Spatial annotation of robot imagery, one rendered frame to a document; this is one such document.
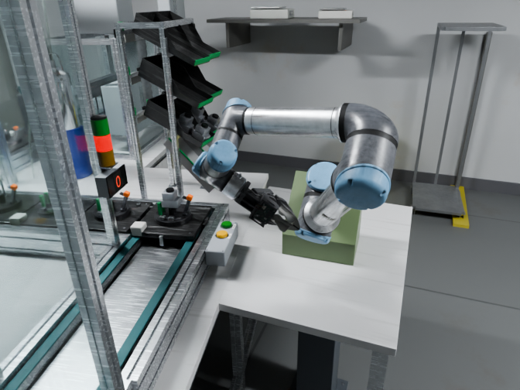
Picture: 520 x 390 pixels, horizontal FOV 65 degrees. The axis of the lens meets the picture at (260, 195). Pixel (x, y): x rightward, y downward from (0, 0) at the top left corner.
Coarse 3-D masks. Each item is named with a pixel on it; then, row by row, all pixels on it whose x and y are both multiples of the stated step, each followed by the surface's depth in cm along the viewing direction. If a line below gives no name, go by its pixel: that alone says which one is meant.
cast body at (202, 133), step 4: (200, 124) 168; (204, 124) 167; (192, 128) 170; (196, 128) 167; (200, 128) 166; (204, 128) 166; (208, 128) 168; (192, 132) 169; (196, 132) 168; (200, 132) 167; (204, 132) 167; (208, 132) 169; (196, 136) 169; (200, 136) 167; (204, 136) 167; (208, 136) 169; (200, 140) 168; (204, 140) 168
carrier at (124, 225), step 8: (112, 200) 160; (120, 200) 172; (120, 208) 161; (128, 208) 161; (136, 208) 166; (144, 208) 165; (120, 216) 157; (128, 216) 160; (136, 216) 160; (144, 216) 163; (120, 224) 154; (128, 224) 154; (120, 232) 150; (128, 232) 151
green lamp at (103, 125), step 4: (92, 120) 122; (100, 120) 122; (104, 120) 123; (92, 124) 122; (96, 124) 122; (100, 124) 122; (104, 124) 123; (92, 128) 123; (96, 128) 123; (100, 128) 123; (104, 128) 124; (108, 128) 125; (96, 132) 123; (100, 132) 123; (104, 132) 124; (108, 132) 125
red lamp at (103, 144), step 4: (96, 136) 124; (100, 136) 124; (104, 136) 124; (108, 136) 125; (96, 140) 124; (100, 140) 124; (104, 140) 125; (108, 140) 126; (96, 144) 125; (100, 144) 125; (104, 144) 125; (108, 144) 126; (96, 148) 126; (100, 148) 125; (104, 148) 126; (108, 148) 126; (112, 148) 128
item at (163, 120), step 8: (160, 96) 172; (152, 104) 164; (160, 104) 177; (176, 104) 175; (184, 104) 174; (144, 112) 167; (152, 112) 166; (160, 112) 165; (168, 112) 163; (176, 112) 177; (152, 120) 168; (160, 120) 166; (168, 120) 165; (176, 120) 164; (168, 128) 167; (184, 136) 166; (192, 136) 170; (200, 144) 165
